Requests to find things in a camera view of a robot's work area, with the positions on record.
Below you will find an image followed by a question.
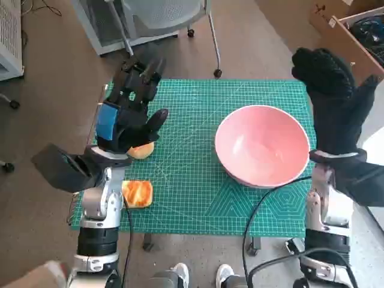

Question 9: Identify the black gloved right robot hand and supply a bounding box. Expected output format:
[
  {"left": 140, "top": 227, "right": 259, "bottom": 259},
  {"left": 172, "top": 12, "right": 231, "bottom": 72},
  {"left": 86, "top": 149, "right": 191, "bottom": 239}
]
[{"left": 291, "top": 47, "right": 379, "bottom": 155}]

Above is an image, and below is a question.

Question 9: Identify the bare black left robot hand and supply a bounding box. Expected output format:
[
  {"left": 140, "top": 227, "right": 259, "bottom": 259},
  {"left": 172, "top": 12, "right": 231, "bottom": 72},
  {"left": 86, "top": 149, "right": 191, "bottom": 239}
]
[{"left": 95, "top": 56, "right": 169, "bottom": 154}]

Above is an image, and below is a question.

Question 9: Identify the round toy bread bun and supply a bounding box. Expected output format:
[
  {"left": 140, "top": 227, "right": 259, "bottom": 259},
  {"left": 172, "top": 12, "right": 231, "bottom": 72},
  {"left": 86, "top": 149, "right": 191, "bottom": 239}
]
[{"left": 125, "top": 141, "right": 155, "bottom": 160}]

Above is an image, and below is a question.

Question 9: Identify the braided toy bread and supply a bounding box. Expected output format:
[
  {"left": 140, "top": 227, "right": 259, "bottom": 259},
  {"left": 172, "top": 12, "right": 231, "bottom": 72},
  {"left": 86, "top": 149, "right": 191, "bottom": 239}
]
[{"left": 121, "top": 179, "right": 154, "bottom": 208}]

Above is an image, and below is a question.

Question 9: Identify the pink bowl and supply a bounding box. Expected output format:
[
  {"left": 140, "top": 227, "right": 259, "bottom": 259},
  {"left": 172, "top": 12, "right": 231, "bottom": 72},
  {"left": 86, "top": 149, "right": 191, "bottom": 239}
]
[{"left": 214, "top": 104, "right": 311, "bottom": 189}]

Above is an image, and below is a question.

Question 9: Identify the open drawer with light rim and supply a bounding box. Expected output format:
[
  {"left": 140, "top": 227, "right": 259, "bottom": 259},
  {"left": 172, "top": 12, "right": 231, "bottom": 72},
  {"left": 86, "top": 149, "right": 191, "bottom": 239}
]
[{"left": 328, "top": 11, "right": 384, "bottom": 88}]

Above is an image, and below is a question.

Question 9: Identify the green cutting mat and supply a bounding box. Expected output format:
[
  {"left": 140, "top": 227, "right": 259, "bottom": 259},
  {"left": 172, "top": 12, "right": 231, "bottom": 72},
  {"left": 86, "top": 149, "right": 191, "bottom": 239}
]
[{"left": 70, "top": 79, "right": 316, "bottom": 235}]

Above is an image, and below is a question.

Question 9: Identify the brown cardboard box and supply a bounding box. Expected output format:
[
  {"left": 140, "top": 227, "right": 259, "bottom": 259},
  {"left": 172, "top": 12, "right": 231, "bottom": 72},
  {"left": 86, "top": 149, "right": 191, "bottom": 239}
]
[{"left": 308, "top": 0, "right": 384, "bottom": 46}]

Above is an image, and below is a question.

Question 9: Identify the grey mesh office chair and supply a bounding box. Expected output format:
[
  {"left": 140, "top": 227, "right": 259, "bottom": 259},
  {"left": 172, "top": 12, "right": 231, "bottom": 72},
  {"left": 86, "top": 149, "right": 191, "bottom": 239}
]
[{"left": 106, "top": 0, "right": 223, "bottom": 79}]

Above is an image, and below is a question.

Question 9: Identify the black wheeled chair base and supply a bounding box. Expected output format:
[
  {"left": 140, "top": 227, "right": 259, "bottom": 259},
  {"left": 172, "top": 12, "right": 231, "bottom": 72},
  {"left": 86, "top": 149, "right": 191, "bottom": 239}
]
[{"left": 0, "top": 92, "right": 21, "bottom": 173}]

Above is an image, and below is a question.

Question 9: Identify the white shoe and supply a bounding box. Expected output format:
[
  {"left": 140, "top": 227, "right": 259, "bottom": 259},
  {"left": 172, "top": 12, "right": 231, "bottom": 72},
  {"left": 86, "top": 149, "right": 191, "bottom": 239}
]
[
  {"left": 215, "top": 263, "right": 236, "bottom": 288},
  {"left": 170, "top": 262, "right": 190, "bottom": 288}
]

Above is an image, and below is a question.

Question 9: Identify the white perforated appliance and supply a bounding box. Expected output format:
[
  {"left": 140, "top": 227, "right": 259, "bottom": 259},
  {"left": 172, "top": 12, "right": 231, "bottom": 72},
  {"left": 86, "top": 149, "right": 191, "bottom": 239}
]
[{"left": 0, "top": 0, "right": 25, "bottom": 81}]

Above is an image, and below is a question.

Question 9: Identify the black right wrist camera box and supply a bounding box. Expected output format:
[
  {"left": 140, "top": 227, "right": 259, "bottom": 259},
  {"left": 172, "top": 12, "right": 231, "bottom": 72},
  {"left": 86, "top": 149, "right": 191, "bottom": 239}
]
[{"left": 329, "top": 155, "right": 384, "bottom": 208}]

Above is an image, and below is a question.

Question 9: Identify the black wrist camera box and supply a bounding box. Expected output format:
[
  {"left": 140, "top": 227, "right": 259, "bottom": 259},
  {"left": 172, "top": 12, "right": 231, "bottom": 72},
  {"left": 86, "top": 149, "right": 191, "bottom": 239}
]
[
  {"left": 31, "top": 143, "right": 103, "bottom": 193},
  {"left": 329, "top": 155, "right": 384, "bottom": 208}
]

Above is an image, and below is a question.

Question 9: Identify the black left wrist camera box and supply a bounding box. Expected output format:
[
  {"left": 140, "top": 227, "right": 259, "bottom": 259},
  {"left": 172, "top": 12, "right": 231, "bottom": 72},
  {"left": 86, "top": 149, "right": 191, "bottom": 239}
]
[{"left": 31, "top": 143, "right": 103, "bottom": 193}]

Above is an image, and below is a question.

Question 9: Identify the dark cable bundle in drawer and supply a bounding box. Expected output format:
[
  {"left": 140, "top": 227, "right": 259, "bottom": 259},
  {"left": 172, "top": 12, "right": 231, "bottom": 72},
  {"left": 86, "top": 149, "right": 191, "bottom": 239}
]
[{"left": 349, "top": 16, "right": 384, "bottom": 67}]

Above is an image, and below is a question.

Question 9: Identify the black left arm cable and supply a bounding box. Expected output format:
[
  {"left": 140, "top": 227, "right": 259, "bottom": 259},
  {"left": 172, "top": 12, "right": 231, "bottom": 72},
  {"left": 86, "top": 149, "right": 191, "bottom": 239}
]
[{"left": 119, "top": 191, "right": 135, "bottom": 288}]

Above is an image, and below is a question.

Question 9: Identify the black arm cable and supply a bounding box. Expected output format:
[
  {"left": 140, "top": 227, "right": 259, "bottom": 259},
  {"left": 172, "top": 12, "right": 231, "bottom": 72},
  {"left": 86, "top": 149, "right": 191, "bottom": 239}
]
[
  {"left": 242, "top": 175, "right": 359, "bottom": 288},
  {"left": 119, "top": 191, "right": 135, "bottom": 288}
]

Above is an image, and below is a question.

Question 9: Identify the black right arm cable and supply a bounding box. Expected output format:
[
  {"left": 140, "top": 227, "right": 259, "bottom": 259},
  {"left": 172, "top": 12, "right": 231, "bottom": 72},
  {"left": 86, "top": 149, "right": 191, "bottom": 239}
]
[{"left": 242, "top": 175, "right": 359, "bottom": 288}]

